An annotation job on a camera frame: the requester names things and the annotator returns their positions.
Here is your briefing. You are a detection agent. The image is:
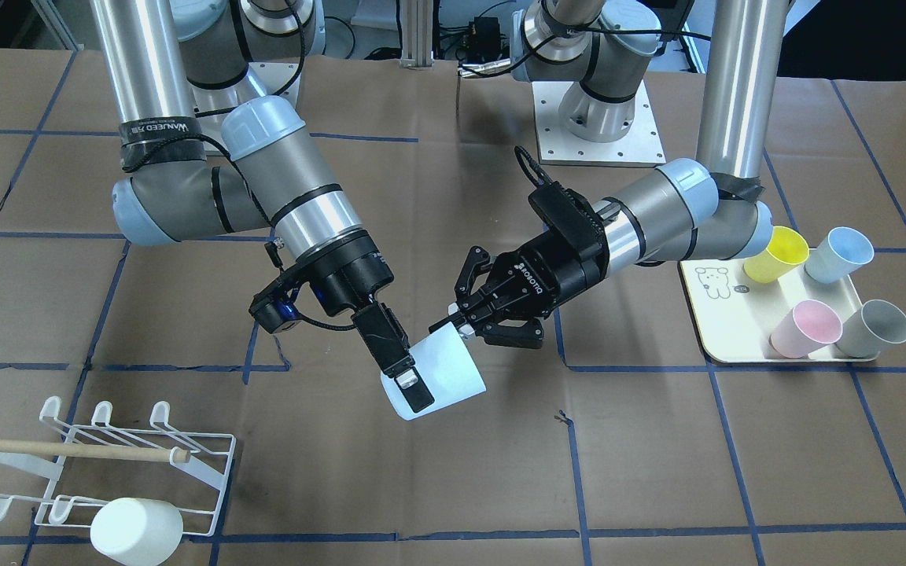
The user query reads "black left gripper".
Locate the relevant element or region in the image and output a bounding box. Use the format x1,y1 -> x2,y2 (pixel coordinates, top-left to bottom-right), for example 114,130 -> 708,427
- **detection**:
429,184 -> 609,350

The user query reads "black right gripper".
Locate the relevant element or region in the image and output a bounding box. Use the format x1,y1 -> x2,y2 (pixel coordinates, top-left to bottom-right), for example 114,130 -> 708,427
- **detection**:
249,228 -> 435,414

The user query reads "light blue cup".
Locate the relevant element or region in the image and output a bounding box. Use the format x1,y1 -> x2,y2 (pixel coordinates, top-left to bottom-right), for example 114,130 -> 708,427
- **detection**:
380,322 -> 486,421
803,226 -> 875,284

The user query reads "white ikea cup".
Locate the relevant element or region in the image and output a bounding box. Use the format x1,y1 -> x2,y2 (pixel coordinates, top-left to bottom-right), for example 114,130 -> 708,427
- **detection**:
90,498 -> 183,565

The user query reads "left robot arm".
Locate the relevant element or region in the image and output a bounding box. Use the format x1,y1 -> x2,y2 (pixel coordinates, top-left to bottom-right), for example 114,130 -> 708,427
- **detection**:
429,1 -> 790,350

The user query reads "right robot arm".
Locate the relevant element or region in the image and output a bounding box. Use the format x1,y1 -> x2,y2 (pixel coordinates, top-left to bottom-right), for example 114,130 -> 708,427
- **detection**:
90,1 -> 437,415

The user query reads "white cup tray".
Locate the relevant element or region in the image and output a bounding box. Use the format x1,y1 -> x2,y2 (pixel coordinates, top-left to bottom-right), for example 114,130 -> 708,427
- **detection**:
679,259 -> 863,363

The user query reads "yellow cup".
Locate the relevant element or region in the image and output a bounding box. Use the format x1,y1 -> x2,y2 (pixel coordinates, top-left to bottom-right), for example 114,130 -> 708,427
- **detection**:
743,226 -> 810,284

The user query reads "pink cup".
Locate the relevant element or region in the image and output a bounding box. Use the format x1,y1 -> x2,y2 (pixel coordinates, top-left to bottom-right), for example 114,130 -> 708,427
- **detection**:
769,300 -> 844,358

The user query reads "grey cup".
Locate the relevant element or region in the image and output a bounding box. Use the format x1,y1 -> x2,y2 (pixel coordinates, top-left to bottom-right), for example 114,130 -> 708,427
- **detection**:
835,300 -> 906,358

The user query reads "aluminium frame post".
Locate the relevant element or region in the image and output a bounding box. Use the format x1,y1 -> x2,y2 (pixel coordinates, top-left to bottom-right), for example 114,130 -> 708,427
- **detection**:
396,0 -> 437,68

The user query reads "white wire cup rack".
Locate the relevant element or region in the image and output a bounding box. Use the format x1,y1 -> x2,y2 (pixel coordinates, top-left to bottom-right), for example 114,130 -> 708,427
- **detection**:
0,395 -> 238,538

